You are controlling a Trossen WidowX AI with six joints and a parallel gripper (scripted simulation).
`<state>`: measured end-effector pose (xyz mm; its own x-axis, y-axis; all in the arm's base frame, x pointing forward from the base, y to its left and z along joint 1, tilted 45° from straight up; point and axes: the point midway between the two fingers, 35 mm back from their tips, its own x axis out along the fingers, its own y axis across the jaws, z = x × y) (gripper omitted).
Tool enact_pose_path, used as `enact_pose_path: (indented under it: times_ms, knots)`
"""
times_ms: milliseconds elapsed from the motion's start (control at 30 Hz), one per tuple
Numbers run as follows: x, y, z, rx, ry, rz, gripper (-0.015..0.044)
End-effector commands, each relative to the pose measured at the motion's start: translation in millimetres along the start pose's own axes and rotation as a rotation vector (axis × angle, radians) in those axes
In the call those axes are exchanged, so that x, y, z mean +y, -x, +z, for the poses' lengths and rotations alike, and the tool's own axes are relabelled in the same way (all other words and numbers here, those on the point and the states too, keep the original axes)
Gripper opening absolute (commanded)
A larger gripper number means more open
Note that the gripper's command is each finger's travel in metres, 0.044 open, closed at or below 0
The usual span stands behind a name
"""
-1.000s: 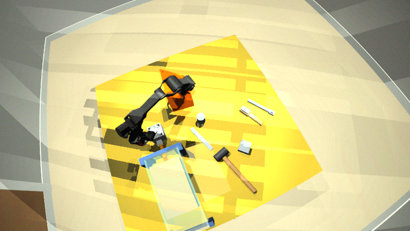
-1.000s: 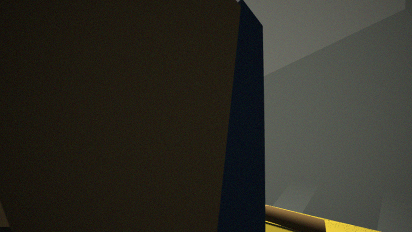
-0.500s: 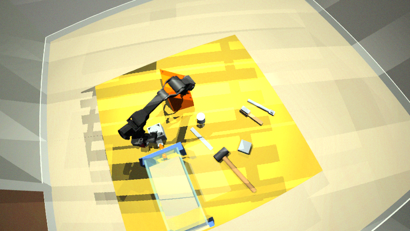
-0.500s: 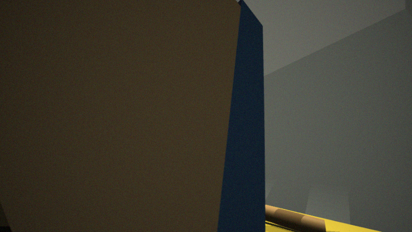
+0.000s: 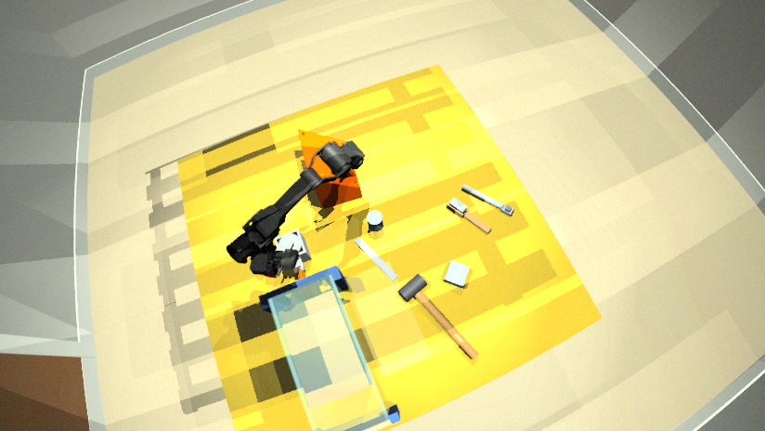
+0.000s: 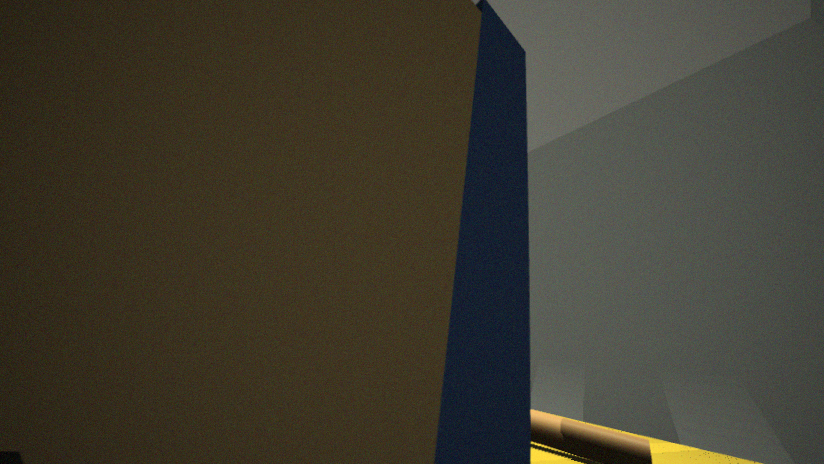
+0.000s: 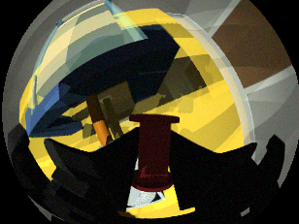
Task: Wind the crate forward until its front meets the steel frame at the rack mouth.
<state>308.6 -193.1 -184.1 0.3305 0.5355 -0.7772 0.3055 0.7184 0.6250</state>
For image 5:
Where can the white cylinder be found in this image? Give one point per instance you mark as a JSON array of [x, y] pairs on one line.
[[375, 220]]

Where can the wooden-handled hammer with black head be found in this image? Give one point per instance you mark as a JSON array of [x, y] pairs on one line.
[[413, 289]]

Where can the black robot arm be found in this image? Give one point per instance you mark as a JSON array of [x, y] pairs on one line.
[[266, 222]]

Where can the grey metal handle with square end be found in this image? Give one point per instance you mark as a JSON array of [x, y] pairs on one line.
[[505, 208]]

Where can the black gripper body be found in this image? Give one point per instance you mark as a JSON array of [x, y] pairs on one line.
[[287, 258]]

